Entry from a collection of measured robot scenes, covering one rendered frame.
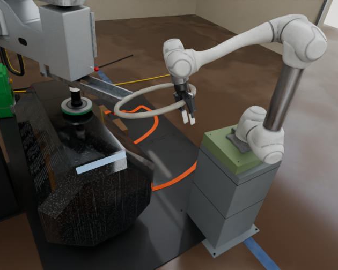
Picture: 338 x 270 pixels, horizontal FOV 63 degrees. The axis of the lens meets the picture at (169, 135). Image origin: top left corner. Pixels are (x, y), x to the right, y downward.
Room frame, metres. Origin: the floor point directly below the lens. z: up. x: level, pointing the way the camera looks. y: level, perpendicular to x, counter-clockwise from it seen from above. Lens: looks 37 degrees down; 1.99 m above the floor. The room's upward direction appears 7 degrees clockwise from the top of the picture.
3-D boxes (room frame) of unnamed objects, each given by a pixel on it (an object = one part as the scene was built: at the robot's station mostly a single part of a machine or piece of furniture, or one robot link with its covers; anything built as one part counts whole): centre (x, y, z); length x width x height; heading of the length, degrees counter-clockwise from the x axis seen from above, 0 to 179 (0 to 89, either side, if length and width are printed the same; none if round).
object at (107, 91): (1.66, 0.60, 1.09); 0.69 x 0.19 x 0.05; 63
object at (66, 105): (1.71, 0.69, 0.88); 0.21 x 0.21 x 0.01
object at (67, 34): (1.74, 0.76, 1.32); 0.36 x 0.22 x 0.45; 63
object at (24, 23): (1.90, 1.04, 1.31); 0.74 x 0.23 x 0.49; 63
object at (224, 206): (1.49, -0.50, 0.40); 0.50 x 0.50 x 0.80; 36
